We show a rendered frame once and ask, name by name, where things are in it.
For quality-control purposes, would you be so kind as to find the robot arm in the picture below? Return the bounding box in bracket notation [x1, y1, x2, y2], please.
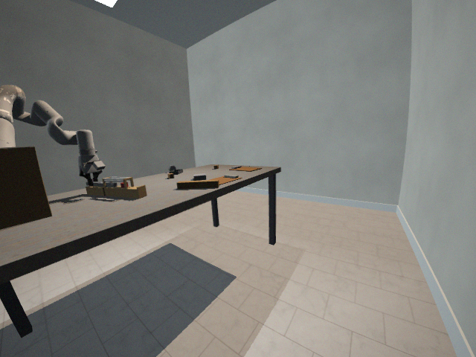
[0, 85, 97, 155]

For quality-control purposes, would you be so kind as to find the brown wooden bar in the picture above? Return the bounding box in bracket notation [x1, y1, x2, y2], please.
[177, 180, 219, 189]

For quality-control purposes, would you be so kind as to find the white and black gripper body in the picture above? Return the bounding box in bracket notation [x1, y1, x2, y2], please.
[78, 154, 101, 174]

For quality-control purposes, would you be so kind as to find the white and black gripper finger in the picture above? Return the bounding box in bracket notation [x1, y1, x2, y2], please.
[93, 170, 102, 181]
[80, 169, 93, 186]

